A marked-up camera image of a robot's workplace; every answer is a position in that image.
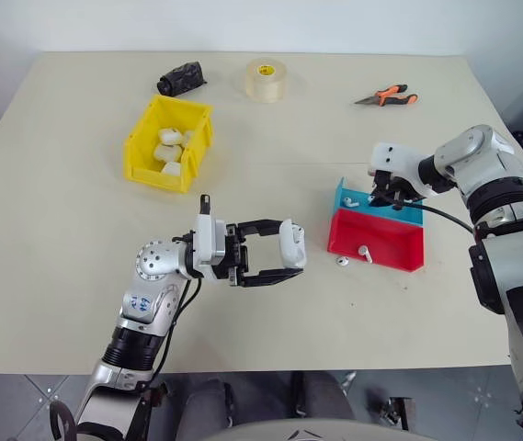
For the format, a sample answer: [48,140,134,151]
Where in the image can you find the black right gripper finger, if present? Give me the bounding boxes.
[370,182,391,207]
[390,186,422,210]

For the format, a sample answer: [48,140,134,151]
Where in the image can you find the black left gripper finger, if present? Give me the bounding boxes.
[236,218,290,239]
[240,267,306,289]

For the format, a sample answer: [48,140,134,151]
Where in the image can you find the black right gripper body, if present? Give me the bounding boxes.
[369,168,416,199]

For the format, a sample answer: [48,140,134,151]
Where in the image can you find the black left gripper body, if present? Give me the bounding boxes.
[222,221,250,288]

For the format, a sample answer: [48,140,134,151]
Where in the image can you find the yellow plastic bin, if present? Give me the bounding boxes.
[122,94,215,195]

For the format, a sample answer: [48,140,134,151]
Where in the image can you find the blue plastic tray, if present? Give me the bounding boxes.
[334,176,427,229]

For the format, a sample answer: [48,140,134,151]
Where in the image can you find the red plastic tray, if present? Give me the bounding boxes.
[326,209,427,274]

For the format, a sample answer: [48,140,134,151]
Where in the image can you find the translucent tape roll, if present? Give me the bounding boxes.
[244,58,289,105]

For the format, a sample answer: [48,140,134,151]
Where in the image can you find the beige rounded robot torso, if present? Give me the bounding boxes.
[214,414,442,441]

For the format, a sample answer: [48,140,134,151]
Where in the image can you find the black plastic bag roll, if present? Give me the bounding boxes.
[155,62,210,97]

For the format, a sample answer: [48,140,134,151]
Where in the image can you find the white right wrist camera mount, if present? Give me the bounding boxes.
[370,141,430,199]

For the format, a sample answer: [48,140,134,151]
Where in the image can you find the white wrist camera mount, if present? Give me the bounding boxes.
[370,141,430,199]
[192,211,229,277]

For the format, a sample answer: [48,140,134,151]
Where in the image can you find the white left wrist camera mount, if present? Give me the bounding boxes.
[192,211,229,277]

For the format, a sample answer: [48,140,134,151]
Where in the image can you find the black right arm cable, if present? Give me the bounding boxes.
[398,198,486,238]

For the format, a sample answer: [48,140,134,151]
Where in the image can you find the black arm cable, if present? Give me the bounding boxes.
[398,198,486,238]
[139,194,212,392]

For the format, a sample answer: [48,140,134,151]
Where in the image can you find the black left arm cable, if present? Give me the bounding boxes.
[139,194,212,392]

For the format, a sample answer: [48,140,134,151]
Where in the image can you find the orange black handled pliers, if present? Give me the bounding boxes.
[353,84,420,107]

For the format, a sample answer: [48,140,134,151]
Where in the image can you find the rusty metal bracket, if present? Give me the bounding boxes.
[142,381,171,415]
[379,396,415,432]

